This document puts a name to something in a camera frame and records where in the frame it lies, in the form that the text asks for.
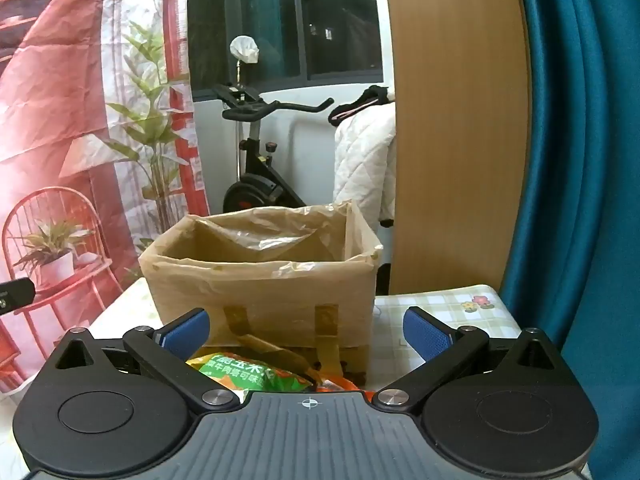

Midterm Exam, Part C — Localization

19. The black garment with pink trim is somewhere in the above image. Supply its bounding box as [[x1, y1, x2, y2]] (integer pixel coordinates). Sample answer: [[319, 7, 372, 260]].
[[327, 86, 396, 126]]

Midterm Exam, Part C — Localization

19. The black exercise bike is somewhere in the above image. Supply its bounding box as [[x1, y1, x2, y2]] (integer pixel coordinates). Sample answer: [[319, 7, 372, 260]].
[[211, 57, 335, 215]]

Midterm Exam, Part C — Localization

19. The white cloth wrap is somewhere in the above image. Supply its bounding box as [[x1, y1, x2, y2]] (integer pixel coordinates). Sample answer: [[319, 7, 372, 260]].
[[229, 35, 261, 65]]

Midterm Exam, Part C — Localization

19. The checked tablecloth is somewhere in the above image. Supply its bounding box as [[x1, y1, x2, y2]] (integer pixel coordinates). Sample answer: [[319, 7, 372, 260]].
[[90, 280, 518, 398]]

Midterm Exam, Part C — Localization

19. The green snack packet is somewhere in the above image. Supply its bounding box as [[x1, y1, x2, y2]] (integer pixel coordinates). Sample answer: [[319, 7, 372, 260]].
[[186, 352, 318, 396]]

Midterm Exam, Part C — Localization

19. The orange snack packet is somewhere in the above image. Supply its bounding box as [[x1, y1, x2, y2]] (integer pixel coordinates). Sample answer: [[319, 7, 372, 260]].
[[315, 375, 375, 402]]

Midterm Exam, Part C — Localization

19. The red printed backdrop cloth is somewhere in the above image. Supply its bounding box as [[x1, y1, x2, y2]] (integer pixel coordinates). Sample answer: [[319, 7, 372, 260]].
[[0, 0, 211, 397]]

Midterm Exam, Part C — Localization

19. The white quilted blanket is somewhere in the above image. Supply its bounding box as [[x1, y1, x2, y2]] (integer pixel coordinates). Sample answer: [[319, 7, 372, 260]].
[[332, 102, 398, 226]]

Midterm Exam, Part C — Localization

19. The dark glass window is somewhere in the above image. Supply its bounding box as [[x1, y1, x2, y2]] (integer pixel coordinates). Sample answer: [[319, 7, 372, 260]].
[[187, 0, 386, 99]]

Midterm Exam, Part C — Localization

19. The teal curtain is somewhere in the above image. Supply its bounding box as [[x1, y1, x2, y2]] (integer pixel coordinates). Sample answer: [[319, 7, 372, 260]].
[[500, 0, 640, 480]]

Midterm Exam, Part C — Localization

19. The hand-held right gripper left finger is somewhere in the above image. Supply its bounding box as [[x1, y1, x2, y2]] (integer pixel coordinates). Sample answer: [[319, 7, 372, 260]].
[[47, 307, 241, 408]]

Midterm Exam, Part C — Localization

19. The wooden panel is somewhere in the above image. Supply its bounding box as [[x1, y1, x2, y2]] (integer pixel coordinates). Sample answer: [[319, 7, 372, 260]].
[[381, 0, 532, 297]]

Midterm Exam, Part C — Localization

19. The cardboard box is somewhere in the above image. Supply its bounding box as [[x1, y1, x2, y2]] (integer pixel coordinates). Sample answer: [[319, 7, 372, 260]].
[[139, 200, 385, 391]]

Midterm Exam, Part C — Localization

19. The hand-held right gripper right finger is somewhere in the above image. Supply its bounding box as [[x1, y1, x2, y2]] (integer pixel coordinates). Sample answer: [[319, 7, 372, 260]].
[[376, 305, 566, 407]]

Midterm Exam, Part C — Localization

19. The clear plastic box liner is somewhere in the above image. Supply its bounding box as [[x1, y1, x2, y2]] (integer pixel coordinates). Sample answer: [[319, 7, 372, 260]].
[[140, 201, 385, 311]]

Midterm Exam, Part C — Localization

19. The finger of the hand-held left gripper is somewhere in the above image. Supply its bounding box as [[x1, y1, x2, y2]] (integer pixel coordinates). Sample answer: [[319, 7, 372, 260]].
[[0, 280, 37, 317]]

